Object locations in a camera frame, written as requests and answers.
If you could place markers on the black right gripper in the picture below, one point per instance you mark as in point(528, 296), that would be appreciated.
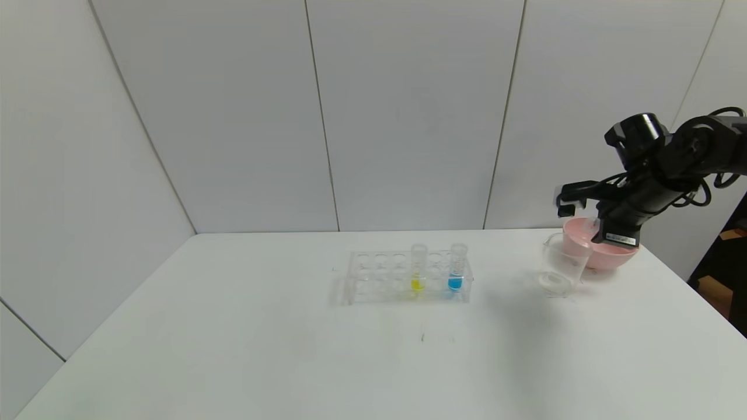
point(620, 234)

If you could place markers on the test tube with red pigment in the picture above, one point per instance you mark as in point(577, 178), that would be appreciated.
point(594, 225)

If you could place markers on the test tube with yellow pigment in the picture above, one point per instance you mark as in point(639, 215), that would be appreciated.
point(418, 284)

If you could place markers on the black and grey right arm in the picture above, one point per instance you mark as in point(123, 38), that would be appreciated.
point(659, 192)

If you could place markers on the clear glass beaker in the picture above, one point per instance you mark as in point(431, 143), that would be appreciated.
point(554, 283)

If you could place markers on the test tube with blue pigment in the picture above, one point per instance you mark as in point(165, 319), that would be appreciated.
point(455, 283)

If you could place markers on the clear acrylic test tube rack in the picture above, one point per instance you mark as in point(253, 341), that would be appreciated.
point(379, 289)

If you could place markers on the pink plastic bowl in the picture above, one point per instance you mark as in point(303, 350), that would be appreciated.
point(613, 255)

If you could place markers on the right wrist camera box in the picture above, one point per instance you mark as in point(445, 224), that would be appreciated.
point(571, 201)

